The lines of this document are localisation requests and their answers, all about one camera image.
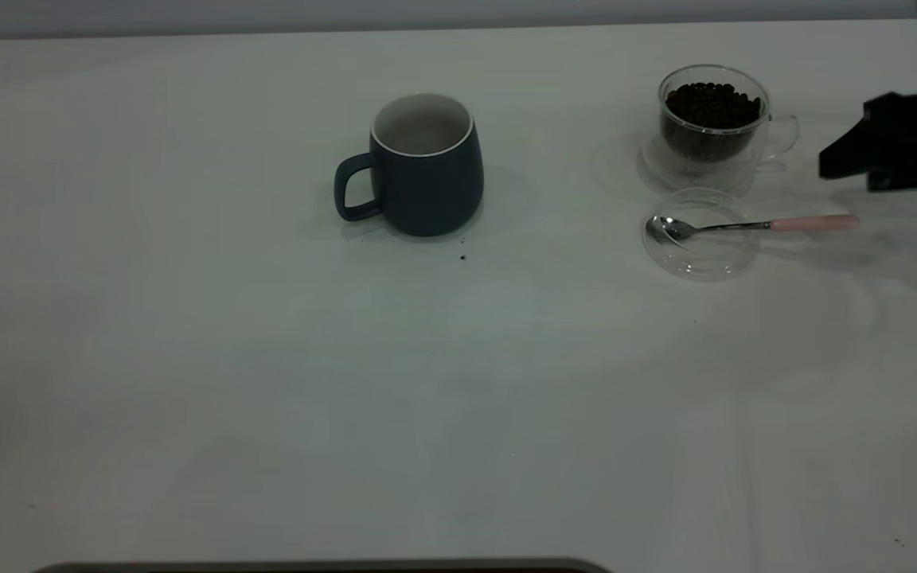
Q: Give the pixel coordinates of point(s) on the dark grey ceramic mug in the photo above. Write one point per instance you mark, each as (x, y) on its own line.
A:
(431, 195)

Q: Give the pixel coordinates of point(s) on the dark coffee beans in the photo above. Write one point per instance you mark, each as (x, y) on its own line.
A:
(709, 107)

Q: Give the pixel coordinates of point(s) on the small clear glass dish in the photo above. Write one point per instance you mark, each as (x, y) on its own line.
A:
(705, 259)

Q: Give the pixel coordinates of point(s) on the clear glass saucer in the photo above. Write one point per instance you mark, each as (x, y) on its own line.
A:
(651, 169)

